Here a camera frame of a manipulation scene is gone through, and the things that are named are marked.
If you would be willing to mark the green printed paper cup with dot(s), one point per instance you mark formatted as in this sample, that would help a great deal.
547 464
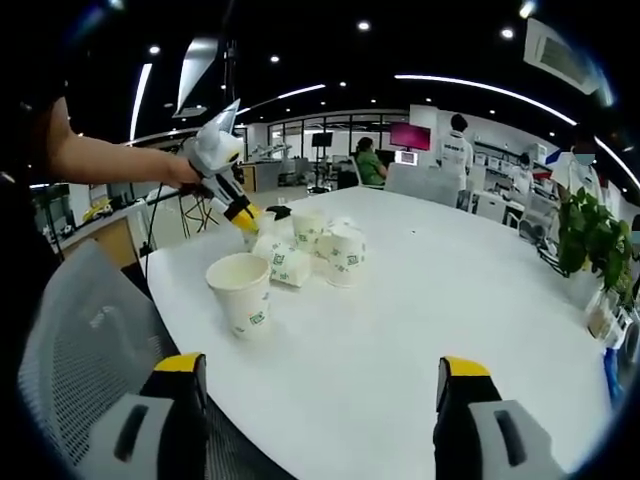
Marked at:
265 232
245 305

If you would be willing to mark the silver laptop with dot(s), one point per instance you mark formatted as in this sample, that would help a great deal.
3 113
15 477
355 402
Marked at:
227 117

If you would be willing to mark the wooden side desk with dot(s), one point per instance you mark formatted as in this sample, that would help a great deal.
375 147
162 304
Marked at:
112 240

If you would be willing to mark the black stand pole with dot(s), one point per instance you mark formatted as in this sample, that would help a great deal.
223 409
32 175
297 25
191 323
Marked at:
231 75

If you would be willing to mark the white table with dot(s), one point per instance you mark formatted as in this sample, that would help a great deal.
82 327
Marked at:
400 325

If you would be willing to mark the black monitor on stand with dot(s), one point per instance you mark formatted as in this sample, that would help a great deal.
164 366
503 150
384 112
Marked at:
322 139

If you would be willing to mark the grey mesh office chair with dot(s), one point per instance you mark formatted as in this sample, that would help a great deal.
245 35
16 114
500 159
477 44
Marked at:
80 325

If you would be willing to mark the blue wet wipes pack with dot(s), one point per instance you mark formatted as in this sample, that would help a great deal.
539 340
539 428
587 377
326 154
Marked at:
612 380

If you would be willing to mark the green potted plant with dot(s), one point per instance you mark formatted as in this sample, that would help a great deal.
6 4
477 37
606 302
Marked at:
595 235

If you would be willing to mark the small wooden cabinet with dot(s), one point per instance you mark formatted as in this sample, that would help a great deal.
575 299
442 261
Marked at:
249 177

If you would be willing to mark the clear glass jar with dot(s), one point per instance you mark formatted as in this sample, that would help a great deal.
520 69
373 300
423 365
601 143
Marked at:
600 320

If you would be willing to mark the short ceiling light strip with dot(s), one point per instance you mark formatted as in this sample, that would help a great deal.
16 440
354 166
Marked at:
140 100

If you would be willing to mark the pile of white paper cups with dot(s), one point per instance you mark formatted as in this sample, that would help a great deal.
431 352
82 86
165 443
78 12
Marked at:
345 260

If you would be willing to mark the yellow object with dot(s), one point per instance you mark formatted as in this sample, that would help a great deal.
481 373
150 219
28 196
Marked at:
98 209

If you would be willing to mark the small white screen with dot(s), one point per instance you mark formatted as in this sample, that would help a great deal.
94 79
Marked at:
406 158

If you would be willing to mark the white ceiling air conditioner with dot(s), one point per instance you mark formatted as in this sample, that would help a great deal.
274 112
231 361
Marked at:
197 75
560 52

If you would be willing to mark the black cloth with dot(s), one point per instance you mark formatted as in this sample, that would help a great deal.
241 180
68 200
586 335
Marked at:
280 211

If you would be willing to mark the long ceiling light strip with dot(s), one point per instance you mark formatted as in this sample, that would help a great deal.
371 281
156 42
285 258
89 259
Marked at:
480 85

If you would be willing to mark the pink screen monitor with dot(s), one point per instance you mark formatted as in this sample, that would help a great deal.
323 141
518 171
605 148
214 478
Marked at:
410 136

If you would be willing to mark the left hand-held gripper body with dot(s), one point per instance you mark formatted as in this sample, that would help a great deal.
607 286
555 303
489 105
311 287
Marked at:
215 152

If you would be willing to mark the person's left hand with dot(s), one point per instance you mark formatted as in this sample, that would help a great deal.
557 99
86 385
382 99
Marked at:
184 175

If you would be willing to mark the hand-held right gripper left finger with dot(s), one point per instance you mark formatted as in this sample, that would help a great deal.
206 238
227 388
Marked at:
167 430

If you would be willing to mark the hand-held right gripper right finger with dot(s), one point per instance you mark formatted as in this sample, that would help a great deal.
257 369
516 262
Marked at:
462 430

